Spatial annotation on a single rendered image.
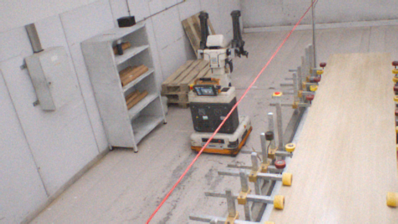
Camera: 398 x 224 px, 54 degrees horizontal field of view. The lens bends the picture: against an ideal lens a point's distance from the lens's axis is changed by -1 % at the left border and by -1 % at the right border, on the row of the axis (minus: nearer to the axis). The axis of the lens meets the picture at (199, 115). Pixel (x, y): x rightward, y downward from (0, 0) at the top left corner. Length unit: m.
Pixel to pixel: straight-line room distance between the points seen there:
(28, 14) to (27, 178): 4.13
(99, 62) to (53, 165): 1.37
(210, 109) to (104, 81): 1.40
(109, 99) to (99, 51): 0.65
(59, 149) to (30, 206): 0.72
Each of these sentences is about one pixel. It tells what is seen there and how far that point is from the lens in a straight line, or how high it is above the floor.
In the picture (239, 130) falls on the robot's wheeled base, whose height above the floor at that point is 0.26.
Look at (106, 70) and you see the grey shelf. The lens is 5.06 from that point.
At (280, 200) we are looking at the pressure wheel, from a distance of 2.48.
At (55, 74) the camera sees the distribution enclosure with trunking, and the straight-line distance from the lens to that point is 4.51.
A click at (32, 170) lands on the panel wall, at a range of 4.66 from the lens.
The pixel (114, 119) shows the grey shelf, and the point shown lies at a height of 0.49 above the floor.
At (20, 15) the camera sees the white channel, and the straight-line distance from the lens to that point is 0.54.
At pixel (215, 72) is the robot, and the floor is 0.94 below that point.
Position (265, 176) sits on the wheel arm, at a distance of 2.73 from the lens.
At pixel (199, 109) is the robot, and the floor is 0.61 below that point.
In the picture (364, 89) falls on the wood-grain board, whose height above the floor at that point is 0.90.
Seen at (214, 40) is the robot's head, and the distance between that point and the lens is 4.86.
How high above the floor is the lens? 2.47
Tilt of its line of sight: 24 degrees down
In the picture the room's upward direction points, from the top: 10 degrees counter-clockwise
